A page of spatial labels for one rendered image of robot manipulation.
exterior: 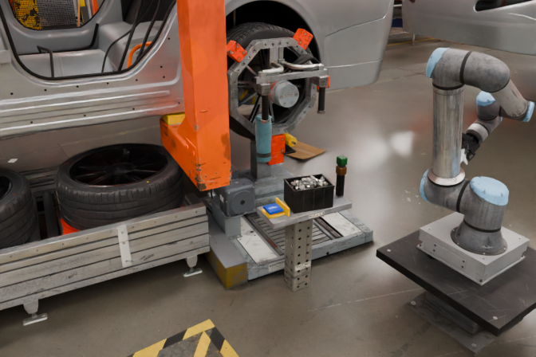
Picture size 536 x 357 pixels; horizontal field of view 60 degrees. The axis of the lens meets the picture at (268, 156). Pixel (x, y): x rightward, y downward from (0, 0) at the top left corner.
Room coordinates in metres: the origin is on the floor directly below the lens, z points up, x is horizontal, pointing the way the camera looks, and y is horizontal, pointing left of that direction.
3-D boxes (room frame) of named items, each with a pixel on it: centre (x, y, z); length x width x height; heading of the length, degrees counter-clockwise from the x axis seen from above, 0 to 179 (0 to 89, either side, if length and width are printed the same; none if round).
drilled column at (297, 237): (1.92, -0.15, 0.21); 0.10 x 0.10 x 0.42; 27
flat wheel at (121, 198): (2.27, 0.79, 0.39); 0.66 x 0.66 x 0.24
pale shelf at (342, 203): (1.93, -0.17, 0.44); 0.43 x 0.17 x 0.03; 117
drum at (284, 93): (2.48, -0.06, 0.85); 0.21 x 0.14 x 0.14; 27
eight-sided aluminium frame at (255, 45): (2.55, -0.03, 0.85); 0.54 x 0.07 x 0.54; 117
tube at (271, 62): (2.39, 0.00, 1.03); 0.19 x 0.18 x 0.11; 27
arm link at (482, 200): (1.71, -0.91, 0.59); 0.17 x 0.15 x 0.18; 47
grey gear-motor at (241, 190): (2.37, 0.23, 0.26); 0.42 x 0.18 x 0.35; 27
